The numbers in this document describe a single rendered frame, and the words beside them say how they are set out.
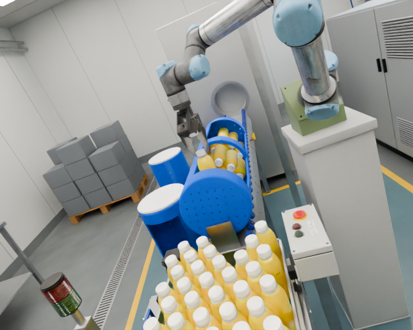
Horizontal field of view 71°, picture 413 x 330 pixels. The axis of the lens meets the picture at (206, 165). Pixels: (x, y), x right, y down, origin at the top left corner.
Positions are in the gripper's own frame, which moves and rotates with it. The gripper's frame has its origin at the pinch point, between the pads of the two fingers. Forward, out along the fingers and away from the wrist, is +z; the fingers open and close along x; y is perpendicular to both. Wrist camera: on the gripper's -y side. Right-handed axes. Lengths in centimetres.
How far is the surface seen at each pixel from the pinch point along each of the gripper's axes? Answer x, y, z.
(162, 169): 56, 91, 32
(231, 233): -2.5, -16.2, 28.8
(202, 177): 0.4, -10.5, 6.2
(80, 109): 322, 468, -23
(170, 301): 11, -51, 20
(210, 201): 1.2, -10.8, 16.3
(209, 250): 1.4, -33.6, 20.6
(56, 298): 36, -56, 6
